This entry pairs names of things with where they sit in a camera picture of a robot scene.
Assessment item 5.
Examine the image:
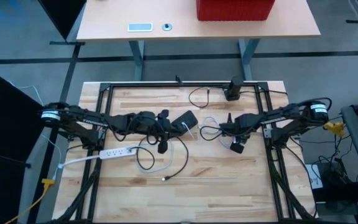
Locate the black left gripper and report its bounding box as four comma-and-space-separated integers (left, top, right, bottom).
147, 108, 180, 154

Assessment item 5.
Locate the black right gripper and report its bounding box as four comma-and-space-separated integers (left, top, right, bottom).
219, 112, 262, 154

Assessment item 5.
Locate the light blue USB cable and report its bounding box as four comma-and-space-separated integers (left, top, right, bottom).
128, 141, 175, 174

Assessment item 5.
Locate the white USB cable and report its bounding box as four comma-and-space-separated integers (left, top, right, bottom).
181, 116, 231, 149

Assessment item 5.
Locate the black charging tower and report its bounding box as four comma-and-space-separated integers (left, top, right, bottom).
223, 76, 245, 102

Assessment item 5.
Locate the short black USB cable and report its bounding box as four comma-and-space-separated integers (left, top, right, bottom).
188, 86, 211, 109

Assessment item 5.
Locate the long black USB cable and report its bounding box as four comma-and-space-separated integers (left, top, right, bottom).
135, 136, 190, 182

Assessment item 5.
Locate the white power strip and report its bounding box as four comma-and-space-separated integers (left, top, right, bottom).
57, 146, 137, 170

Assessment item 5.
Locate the white paper card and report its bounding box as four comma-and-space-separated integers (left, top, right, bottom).
305, 164, 324, 190

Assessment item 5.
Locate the yellow connector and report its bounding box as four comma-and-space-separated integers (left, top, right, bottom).
323, 121, 346, 138

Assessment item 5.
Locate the beige desk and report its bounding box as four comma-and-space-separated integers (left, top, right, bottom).
76, 0, 322, 81

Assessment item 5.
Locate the red storage bin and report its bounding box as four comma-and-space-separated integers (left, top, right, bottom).
196, 0, 276, 22

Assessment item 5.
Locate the black aluminium table frame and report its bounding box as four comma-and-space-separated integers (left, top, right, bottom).
75, 81, 318, 224

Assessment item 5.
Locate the black tower power cord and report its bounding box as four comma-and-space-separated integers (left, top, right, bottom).
239, 89, 289, 96

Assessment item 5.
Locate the thin white floor cable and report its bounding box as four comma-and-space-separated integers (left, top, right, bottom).
9, 81, 63, 181

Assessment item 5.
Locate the yellow plug with cable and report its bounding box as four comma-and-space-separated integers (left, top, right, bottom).
4, 177, 57, 224

